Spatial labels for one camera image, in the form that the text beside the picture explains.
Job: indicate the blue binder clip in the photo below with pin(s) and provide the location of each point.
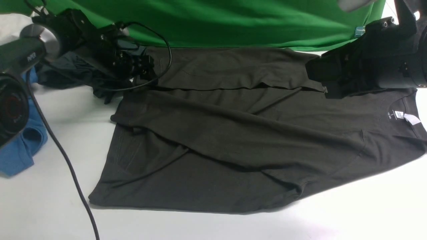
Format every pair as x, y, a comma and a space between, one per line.
359, 31

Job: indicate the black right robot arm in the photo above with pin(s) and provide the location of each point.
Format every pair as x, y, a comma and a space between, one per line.
386, 56

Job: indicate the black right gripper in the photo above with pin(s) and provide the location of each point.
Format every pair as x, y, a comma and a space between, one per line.
341, 73

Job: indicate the dark gray long-sleeve shirt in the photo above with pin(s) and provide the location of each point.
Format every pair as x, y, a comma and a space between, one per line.
237, 130

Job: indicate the blue crumpled shirt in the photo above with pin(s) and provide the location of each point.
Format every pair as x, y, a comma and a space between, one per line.
17, 155

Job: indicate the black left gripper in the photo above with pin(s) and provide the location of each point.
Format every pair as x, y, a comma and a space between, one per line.
101, 49

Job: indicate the dark teal crumpled shirt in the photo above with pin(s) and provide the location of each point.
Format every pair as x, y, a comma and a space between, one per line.
70, 71

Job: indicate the green backdrop cloth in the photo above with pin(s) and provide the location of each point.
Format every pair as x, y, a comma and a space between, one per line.
302, 25

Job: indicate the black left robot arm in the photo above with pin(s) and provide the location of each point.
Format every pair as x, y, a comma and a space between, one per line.
47, 39

